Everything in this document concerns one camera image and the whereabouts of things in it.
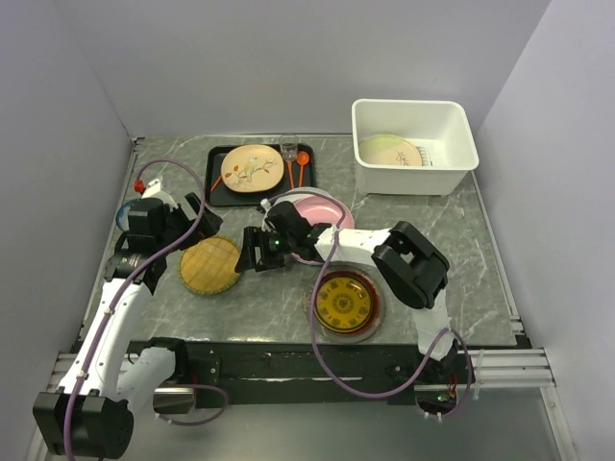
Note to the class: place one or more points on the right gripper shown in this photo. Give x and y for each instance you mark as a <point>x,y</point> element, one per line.
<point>258,239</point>

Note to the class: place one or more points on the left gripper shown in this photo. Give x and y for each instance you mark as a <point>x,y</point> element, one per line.
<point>208,225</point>

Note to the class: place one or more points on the woven bamboo plate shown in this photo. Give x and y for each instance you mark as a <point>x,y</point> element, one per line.
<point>208,268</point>

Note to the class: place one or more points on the cream green leaf plate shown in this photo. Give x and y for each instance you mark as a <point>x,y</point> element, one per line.
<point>389,149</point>

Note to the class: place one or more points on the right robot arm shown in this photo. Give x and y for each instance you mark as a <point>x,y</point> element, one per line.
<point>414,270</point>

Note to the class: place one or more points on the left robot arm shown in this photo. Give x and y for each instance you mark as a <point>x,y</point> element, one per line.
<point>92,411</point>

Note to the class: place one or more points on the white plastic bin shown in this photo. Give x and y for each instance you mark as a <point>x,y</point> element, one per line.
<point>439,129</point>

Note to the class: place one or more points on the orange chopstick under plate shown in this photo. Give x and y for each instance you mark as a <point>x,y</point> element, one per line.
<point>216,183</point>

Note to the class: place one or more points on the beige bird-pattern plate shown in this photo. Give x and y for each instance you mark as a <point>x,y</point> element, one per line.
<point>252,168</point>

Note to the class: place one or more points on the blue white porcelain bowl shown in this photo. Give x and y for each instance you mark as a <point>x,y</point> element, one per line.
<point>121,216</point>

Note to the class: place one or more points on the pink plate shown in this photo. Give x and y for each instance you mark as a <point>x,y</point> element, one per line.
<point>318,210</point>

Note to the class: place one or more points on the yellow patterned plate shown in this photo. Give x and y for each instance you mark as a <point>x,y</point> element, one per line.
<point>344,304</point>

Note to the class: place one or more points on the black serving tray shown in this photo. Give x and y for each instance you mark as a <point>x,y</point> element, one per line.
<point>224,197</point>

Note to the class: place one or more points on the clear glass plate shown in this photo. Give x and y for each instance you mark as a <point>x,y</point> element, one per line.
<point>365,335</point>

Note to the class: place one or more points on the clear drinking glass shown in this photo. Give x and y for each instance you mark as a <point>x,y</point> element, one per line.
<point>289,146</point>

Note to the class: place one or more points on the orange plastic spoon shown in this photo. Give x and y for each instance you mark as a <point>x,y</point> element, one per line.
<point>303,160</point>

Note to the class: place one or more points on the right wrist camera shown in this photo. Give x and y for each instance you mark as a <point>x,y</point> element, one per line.
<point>266,205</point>

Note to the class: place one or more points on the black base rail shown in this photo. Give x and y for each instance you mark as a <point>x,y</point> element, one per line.
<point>272,373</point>

